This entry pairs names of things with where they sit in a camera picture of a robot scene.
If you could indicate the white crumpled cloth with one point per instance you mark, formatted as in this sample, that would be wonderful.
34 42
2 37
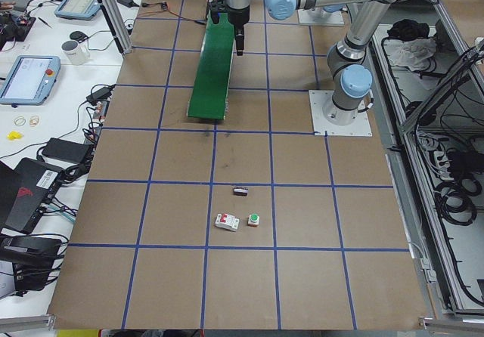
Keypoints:
414 54

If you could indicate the upper teach pendant tablet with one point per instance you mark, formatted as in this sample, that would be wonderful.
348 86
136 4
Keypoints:
77 9

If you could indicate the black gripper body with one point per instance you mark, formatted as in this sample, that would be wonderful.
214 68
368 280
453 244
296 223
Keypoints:
239 17

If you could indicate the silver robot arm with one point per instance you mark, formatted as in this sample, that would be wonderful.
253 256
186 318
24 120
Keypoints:
352 80

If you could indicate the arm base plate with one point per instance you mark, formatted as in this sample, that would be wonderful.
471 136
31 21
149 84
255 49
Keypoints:
326 16
328 120

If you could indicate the white mug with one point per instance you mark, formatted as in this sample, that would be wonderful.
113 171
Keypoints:
76 53

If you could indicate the black device on stand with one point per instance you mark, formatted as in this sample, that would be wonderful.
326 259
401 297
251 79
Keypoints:
34 261

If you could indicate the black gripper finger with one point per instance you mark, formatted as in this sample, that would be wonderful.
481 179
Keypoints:
239 38

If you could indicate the dark brown cylindrical capacitor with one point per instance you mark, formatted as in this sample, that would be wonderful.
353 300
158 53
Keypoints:
240 191

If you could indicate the green conveyor belt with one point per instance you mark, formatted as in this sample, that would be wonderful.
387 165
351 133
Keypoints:
210 90

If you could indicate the white red circuit breaker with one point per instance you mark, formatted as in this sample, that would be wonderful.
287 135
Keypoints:
227 222

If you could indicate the lower teach pendant tablet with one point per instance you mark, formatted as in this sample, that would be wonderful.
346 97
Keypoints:
30 80

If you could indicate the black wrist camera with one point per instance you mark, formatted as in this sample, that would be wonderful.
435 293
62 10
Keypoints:
216 7

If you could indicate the black laptop with red logo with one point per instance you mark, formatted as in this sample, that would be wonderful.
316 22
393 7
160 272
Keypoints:
24 189

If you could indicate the aluminium frame post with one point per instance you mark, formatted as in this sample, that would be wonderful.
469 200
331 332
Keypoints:
116 25

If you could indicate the green push button switch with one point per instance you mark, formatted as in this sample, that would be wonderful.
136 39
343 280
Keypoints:
253 220

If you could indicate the black power adapter brick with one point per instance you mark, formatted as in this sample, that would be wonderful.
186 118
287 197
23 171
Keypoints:
67 151

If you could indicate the yellow small object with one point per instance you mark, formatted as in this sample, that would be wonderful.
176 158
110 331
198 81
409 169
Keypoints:
14 135

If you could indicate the teach pendant tablet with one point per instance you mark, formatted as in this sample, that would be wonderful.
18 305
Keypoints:
77 9
30 80

